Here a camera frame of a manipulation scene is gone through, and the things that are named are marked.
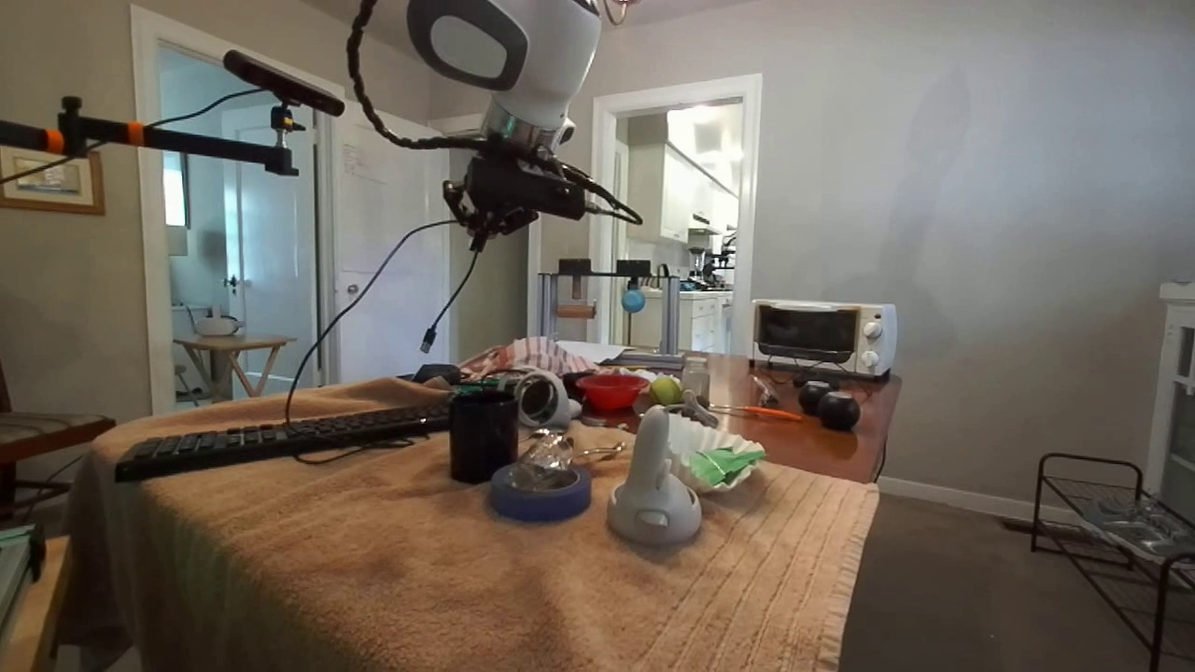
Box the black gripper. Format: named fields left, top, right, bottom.
left=442, top=140, right=590, bottom=246

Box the black keyboard cable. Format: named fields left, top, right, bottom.
left=280, top=215, right=494, bottom=465

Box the black cup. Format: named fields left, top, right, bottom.
left=444, top=386, right=522, bottom=489

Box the white door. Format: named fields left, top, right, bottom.
left=326, top=108, right=456, bottom=388

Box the red striped cloth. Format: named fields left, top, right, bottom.
left=458, top=335, right=594, bottom=386

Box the red bowl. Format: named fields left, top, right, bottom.
left=571, top=368, right=650, bottom=423

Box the clear glass jar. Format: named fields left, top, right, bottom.
left=512, top=424, right=581, bottom=493

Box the small wooden side table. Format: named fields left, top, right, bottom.
left=172, top=331, right=300, bottom=403

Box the blue plate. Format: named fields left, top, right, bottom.
left=487, top=464, right=594, bottom=527

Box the black keyboard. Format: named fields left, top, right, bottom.
left=113, top=408, right=456, bottom=489

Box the white plastic bottle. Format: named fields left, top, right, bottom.
left=605, top=403, right=705, bottom=552

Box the green plastic item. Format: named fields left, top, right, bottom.
left=685, top=444, right=762, bottom=489

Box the white toaster oven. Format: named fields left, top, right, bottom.
left=747, top=295, right=901, bottom=386

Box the tan towel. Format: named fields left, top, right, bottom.
left=65, top=376, right=881, bottom=672

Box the black round weight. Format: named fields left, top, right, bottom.
left=818, top=388, right=866, bottom=435
left=797, top=376, right=836, bottom=423

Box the brown wooden table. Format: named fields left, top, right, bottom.
left=546, top=350, right=904, bottom=489

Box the framed picture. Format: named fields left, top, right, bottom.
left=0, top=144, right=108, bottom=221

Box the wooden chair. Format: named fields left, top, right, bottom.
left=0, top=368, right=121, bottom=527

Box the wooden shelf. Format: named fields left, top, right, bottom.
left=0, top=519, right=76, bottom=672

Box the white cabinet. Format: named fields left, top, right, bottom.
left=1138, top=281, right=1195, bottom=527

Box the metal frame stand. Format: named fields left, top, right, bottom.
left=535, top=259, right=687, bottom=357

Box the black bar camera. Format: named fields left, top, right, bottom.
left=220, top=47, right=347, bottom=123

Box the black camera boom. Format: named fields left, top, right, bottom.
left=0, top=94, right=304, bottom=178

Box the black wire rack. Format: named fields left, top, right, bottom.
left=1027, top=448, right=1195, bottom=672

